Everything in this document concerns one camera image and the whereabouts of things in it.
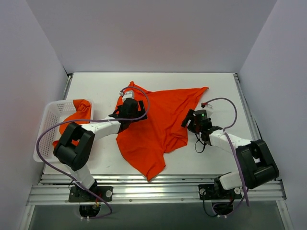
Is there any right black thin cable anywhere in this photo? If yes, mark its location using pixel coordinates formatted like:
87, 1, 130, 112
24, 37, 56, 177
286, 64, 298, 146
194, 133, 209, 153

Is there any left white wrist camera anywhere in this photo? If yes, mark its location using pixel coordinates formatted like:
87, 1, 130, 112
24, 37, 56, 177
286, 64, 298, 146
119, 90, 134, 103

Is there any orange t-shirt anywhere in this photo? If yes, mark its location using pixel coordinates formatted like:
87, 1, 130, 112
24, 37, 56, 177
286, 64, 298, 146
116, 81, 208, 181
52, 99, 92, 150

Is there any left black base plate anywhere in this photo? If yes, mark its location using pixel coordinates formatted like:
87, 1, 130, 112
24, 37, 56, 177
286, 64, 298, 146
68, 186, 113, 203

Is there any right aluminium side rail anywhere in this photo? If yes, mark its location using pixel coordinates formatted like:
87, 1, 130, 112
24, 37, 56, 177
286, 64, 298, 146
233, 73, 262, 140

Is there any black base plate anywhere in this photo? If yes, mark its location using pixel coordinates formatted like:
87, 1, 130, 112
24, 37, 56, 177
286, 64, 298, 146
198, 184, 242, 201
68, 186, 113, 203

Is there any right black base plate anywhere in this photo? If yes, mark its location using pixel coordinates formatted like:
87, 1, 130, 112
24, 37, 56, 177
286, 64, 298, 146
198, 184, 242, 201

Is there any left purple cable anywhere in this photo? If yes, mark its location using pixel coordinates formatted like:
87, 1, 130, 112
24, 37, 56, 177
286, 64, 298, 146
35, 86, 151, 219

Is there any orange t-shirt in basket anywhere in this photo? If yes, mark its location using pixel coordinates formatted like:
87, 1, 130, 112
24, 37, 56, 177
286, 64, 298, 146
52, 99, 92, 150

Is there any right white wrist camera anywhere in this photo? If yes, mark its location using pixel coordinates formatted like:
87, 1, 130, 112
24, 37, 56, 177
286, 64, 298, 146
201, 103, 214, 118

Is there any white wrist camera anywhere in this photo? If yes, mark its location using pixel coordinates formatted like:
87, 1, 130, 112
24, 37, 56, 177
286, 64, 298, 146
201, 103, 214, 118
119, 90, 134, 103

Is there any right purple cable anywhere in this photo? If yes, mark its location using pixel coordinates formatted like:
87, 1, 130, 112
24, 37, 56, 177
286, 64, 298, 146
206, 97, 250, 215

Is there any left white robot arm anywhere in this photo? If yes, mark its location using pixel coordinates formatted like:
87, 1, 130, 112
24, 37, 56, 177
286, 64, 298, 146
53, 98, 147, 201

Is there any left aluminium side rail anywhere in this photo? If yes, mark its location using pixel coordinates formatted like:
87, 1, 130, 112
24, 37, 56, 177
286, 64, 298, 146
63, 73, 73, 100

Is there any aluminium front rail frame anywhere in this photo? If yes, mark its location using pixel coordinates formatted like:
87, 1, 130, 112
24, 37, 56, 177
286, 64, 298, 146
26, 173, 287, 206

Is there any white plastic basket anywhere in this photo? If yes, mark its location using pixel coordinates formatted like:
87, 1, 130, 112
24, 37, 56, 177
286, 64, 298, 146
37, 100, 76, 163

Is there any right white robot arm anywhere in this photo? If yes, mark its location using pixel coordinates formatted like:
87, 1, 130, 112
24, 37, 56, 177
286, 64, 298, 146
181, 109, 280, 198

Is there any aluminium side rail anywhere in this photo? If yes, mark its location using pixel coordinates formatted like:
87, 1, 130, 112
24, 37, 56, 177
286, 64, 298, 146
63, 73, 73, 100
233, 73, 262, 140

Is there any purple cable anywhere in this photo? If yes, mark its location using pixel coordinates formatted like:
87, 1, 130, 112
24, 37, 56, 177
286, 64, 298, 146
35, 86, 151, 219
206, 97, 250, 215

